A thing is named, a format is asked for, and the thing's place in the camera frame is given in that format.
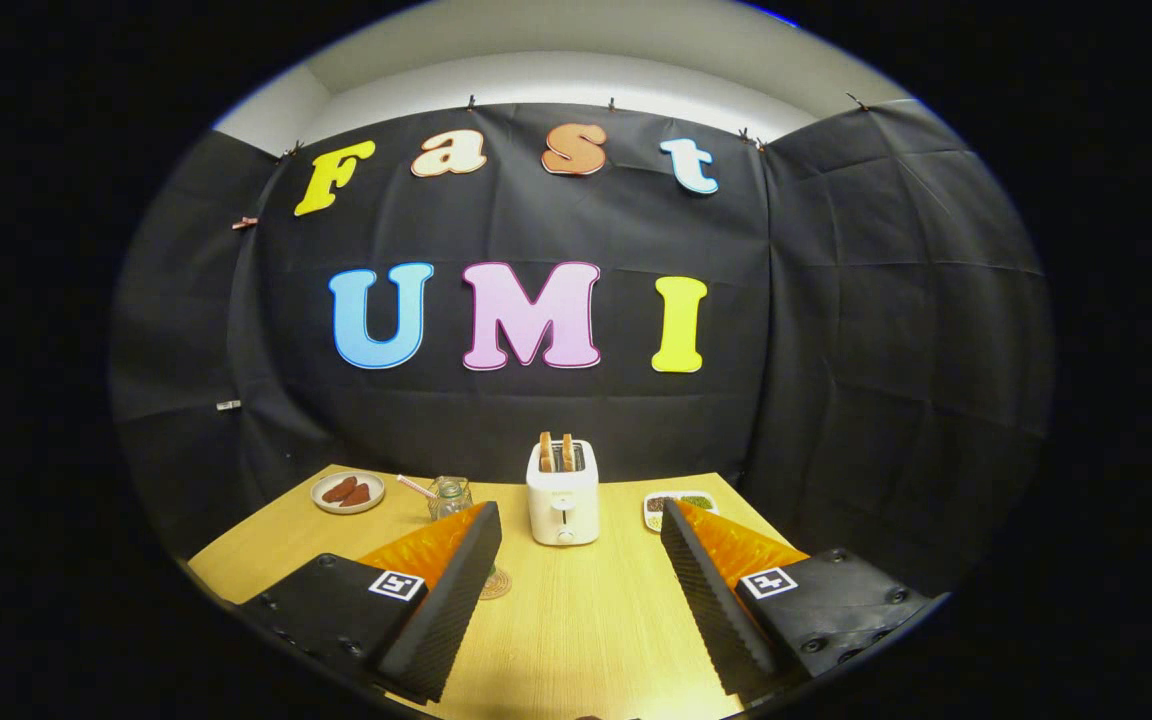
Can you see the round wooden coaster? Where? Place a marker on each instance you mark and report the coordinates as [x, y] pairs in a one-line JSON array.
[[498, 585]]

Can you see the wooden table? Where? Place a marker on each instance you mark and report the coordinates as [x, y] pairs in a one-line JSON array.
[[576, 620]]

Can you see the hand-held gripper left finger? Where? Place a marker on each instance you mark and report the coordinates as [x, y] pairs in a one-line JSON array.
[[456, 600]]

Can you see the white toaster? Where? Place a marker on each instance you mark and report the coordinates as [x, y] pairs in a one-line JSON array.
[[563, 505]]

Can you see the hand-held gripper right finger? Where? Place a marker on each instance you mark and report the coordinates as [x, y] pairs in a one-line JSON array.
[[711, 600]]

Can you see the black backdrop cloth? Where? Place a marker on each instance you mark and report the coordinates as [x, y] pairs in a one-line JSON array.
[[886, 350]]

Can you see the small white round plate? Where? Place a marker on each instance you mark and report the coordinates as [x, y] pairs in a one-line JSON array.
[[326, 505]]

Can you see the clear plastic juice bottle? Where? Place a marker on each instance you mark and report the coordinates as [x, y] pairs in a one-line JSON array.
[[450, 497]]

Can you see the striped paper straw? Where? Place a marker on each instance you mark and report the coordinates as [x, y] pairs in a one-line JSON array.
[[414, 486]]

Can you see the white divided dish with beans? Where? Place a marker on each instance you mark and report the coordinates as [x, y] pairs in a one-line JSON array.
[[656, 510]]

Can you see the toast slice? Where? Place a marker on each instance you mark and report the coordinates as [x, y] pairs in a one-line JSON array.
[[568, 453], [546, 452]]

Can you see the red-brown sausage piece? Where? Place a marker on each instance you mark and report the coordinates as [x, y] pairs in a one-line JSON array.
[[338, 489], [357, 495]]

